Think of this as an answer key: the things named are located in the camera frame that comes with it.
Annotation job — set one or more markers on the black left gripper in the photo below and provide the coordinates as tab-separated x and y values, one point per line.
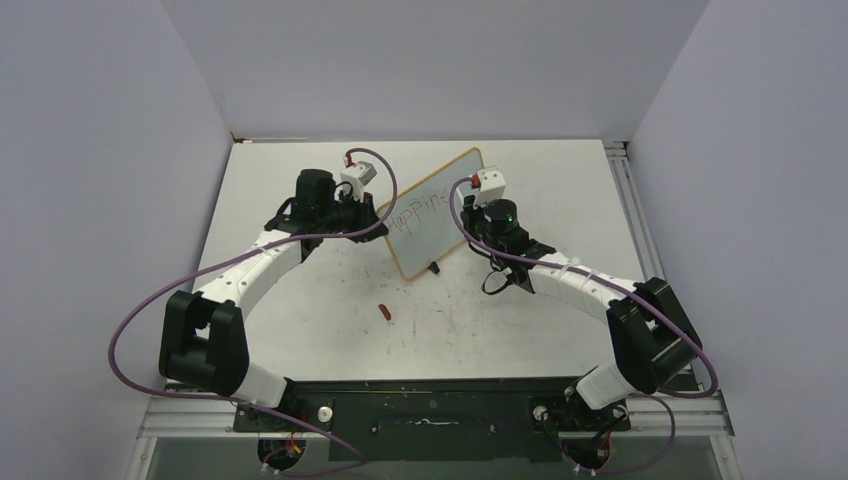
364	211

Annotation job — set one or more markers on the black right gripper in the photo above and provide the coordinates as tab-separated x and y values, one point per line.
470	214

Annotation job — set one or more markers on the yellow framed whiteboard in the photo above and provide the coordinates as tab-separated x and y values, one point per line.
421	230

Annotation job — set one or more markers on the red marker cap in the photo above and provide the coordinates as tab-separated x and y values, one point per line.
385	312

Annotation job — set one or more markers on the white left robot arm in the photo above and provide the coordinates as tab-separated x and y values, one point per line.
204	342

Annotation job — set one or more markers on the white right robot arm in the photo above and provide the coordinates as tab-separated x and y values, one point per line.
652	338

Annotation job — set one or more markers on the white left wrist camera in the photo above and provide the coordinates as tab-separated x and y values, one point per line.
358	175

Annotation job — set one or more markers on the aluminium rail right side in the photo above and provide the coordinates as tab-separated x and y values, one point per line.
617	156

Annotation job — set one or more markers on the aluminium rail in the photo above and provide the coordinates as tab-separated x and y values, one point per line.
205	419
617	156

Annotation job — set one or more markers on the aluminium rail front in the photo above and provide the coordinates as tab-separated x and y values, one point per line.
205	419

